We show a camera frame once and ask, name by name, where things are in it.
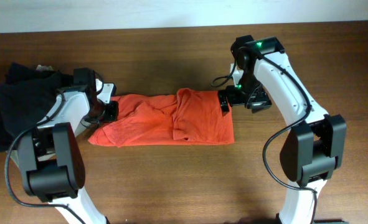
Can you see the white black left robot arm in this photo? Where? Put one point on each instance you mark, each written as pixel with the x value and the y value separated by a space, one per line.
pixel 50 161

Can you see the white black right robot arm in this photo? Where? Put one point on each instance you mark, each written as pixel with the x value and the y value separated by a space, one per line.
pixel 304 154

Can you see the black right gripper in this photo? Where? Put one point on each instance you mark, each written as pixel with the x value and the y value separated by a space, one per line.
pixel 223 100

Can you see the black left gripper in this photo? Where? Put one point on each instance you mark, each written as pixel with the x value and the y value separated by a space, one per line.
pixel 112 111

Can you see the orange soccer t-shirt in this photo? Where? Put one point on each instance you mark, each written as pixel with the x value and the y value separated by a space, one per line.
pixel 188 117

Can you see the black folded shirt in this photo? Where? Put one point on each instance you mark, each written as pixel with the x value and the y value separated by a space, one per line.
pixel 26 97

